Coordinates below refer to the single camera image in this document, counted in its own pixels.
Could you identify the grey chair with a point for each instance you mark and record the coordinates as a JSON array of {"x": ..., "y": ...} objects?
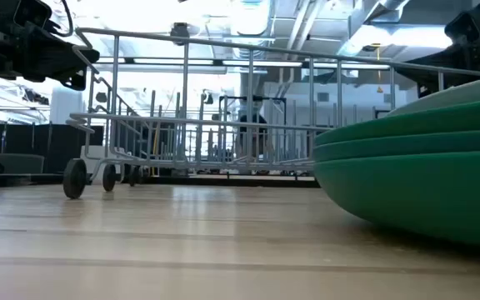
[{"x": 19, "y": 163}]

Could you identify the dark green plate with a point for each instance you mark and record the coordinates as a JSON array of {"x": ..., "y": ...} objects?
[{"x": 431, "y": 121}]

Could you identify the black stand frame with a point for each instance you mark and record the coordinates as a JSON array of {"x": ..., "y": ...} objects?
[{"x": 265, "y": 98}]

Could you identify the black partition panels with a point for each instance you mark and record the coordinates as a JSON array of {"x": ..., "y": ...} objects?
[{"x": 56, "y": 146}]

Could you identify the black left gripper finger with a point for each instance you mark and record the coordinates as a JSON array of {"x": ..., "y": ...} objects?
[{"x": 65, "y": 58}]

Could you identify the green bottom bowl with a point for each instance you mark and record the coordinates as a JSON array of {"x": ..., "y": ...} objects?
[{"x": 431, "y": 196}]

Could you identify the pale green plate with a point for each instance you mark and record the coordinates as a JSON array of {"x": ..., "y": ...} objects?
[{"x": 473, "y": 91}]

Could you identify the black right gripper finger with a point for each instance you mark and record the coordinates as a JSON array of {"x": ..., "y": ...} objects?
[{"x": 444, "y": 81}]

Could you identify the white bin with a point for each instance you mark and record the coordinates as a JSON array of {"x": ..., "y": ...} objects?
[{"x": 96, "y": 152}]

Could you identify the silver ceiling duct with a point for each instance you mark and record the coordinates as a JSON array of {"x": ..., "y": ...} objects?
[{"x": 250, "y": 16}]

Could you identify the black overhead camera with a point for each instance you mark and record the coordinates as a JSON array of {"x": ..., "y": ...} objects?
[{"x": 179, "y": 31}]

